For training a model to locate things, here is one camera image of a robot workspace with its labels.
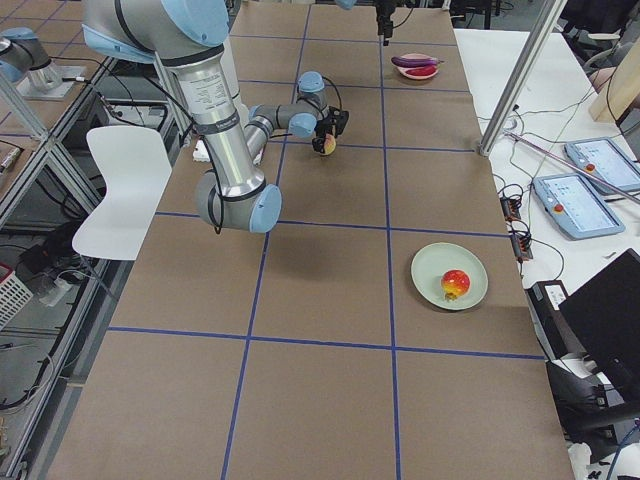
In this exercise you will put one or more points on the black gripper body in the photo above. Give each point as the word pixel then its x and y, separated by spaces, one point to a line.
pixel 325 128
pixel 383 20

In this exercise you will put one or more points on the peach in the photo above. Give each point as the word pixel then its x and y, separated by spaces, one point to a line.
pixel 326 145

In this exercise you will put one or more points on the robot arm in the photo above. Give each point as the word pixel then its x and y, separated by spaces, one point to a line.
pixel 188 37
pixel 348 4

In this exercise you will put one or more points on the black laptop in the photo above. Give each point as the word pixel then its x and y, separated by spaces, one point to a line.
pixel 604 315

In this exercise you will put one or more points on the purple eggplant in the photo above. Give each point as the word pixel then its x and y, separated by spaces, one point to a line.
pixel 410 63

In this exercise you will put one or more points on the aluminium frame post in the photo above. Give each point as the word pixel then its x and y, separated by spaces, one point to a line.
pixel 535 42

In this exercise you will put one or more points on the red chili pepper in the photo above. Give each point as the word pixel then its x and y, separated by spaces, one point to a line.
pixel 421 73

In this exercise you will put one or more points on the red pomegranate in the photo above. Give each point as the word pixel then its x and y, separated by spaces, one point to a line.
pixel 455 283

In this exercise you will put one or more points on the teach pendant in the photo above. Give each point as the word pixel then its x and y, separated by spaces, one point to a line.
pixel 576 207
pixel 602 158

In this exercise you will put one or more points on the white chair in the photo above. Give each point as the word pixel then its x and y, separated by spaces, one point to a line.
pixel 134 164

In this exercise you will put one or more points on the teach pendant far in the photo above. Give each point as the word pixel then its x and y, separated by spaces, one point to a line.
pixel 602 158

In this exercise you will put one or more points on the teach pendant near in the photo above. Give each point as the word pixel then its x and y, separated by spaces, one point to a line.
pixel 576 207

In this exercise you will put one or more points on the white plastic basket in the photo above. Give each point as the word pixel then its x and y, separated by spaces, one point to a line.
pixel 15 295

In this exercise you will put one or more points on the green plate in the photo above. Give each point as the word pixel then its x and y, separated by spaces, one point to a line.
pixel 432 261

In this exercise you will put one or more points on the pink plate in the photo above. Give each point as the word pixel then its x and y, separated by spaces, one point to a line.
pixel 412 55

